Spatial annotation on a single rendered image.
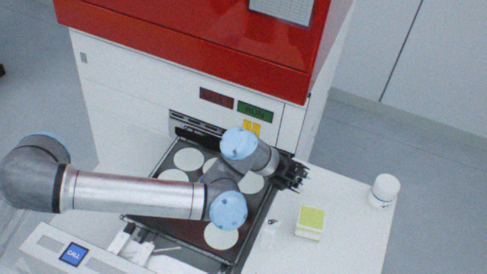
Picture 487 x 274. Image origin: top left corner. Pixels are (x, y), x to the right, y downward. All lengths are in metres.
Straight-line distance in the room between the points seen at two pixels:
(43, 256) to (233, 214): 0.59
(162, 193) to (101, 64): 0.81
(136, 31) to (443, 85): 2.11
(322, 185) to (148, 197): 0.68
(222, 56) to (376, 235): 0.66
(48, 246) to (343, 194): 0.85
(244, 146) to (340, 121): 2.12
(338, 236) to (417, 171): 1.68
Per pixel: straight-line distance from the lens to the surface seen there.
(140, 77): 1.54
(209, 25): 1.21
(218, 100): 1.42
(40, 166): 0.91
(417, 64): 2.94
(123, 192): 0.88
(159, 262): 1.33
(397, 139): 3.09
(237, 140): 0.99
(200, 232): 1.35
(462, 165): 3.14
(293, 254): 1.27
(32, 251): 1.32
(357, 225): 1.37
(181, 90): 1.48
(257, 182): 1.47
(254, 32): 1.17
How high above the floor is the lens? 2.06
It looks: 47 degrees down
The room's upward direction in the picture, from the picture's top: 8 degrees clockwise
